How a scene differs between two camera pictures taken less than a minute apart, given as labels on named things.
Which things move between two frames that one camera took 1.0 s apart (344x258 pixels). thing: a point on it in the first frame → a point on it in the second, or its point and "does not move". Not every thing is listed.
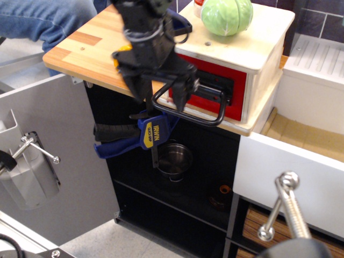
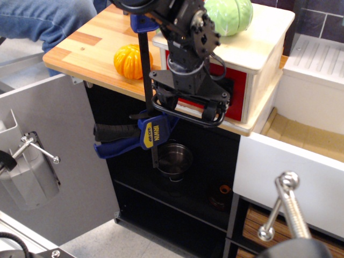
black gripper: [150, 50] → [196, 82]
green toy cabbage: [227, 18] does not move
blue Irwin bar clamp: [152, 131] does not move
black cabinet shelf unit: [196, 210] does not move
